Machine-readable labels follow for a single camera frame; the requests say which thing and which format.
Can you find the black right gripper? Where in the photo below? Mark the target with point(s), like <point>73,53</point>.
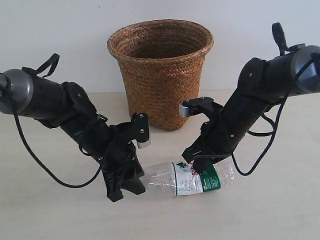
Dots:
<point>218,136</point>

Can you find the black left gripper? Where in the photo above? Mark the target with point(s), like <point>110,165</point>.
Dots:
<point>120,158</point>

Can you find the clear plastic bottle green label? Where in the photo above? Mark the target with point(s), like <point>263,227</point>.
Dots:
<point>178,178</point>

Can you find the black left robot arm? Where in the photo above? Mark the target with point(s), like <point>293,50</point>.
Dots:
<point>67,106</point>

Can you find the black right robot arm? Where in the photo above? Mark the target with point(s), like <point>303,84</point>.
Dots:
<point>262,84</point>

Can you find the brown woven straw basket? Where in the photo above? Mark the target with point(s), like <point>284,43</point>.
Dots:
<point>161,63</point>

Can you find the left wrist camera black silver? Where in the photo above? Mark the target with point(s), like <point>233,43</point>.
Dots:
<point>141,130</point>

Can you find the wrist camera black silver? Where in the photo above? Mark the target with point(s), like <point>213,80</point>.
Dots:
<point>201,105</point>
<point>141,130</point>

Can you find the right wrist camera black silver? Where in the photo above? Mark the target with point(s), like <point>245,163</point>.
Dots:
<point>201,105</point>

